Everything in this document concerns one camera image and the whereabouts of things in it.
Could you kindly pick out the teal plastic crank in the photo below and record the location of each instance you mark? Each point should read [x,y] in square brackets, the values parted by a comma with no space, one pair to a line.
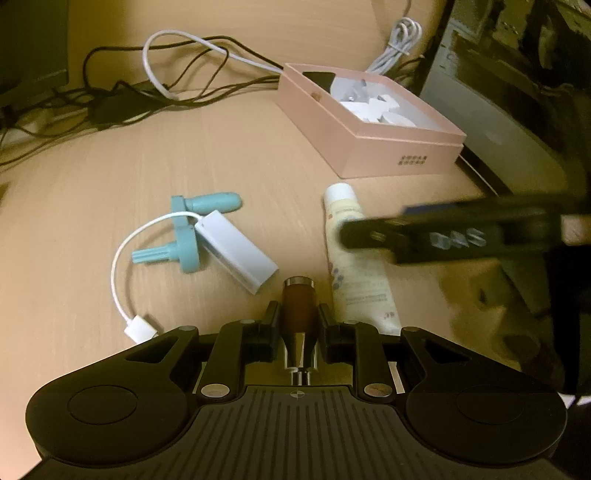
[187,235]

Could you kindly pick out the pink cardboard box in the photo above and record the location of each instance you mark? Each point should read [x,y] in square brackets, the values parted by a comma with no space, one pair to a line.
[369,147]

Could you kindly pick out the black power brick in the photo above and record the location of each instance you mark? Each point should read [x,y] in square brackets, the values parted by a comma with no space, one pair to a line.
[117,108]

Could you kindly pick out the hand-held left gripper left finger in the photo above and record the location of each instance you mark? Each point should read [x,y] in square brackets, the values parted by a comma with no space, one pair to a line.
[273,332]

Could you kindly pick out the white cream tube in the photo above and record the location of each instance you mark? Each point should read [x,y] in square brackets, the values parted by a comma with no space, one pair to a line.
[358,288]

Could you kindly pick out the white charger cube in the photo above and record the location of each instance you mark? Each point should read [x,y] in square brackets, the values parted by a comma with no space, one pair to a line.
[383,113]

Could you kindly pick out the black monitor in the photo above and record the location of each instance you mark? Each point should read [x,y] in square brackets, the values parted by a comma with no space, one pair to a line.
[27,41]

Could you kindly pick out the computer case with glass panel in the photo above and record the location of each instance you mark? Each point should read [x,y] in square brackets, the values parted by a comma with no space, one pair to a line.
[485,115]

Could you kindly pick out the brown metal cylinder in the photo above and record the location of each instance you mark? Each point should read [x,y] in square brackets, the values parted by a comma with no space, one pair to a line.
[298,309]

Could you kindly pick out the black plug adapter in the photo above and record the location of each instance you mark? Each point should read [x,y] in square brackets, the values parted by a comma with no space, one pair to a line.
[322,77]

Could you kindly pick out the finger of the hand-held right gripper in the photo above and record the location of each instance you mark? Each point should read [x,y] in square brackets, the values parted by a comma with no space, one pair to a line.
[485,206]
[392,235]

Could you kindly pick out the white power plug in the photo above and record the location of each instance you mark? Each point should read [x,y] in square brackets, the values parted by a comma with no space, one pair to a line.
[348,88]

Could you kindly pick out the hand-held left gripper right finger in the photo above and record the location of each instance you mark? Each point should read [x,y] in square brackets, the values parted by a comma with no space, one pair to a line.
[325,334]

